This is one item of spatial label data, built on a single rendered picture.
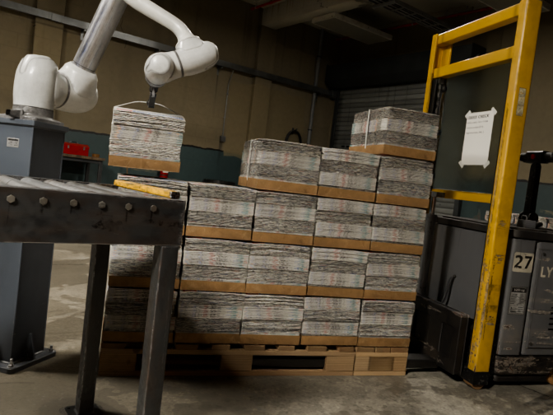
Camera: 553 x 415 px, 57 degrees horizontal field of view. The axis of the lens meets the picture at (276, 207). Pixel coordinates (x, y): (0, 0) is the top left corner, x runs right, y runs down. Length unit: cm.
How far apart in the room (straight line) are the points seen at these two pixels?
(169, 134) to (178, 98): 742
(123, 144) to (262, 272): 80
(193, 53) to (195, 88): 771
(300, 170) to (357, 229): 39
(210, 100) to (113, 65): 187
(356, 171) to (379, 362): 94
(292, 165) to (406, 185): 59
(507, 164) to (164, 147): 156
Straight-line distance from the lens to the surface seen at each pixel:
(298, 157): 230
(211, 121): 986
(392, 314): 261
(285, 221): 229
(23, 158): 227
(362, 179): 241
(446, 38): 324
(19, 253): 229
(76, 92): 243
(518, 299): 282
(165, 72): 197
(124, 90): 918
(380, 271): 251
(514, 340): 287
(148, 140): 216
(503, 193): 261
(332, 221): 237
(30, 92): 231
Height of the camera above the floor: 88
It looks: 3 degrees down
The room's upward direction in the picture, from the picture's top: 7 degrees clockwise
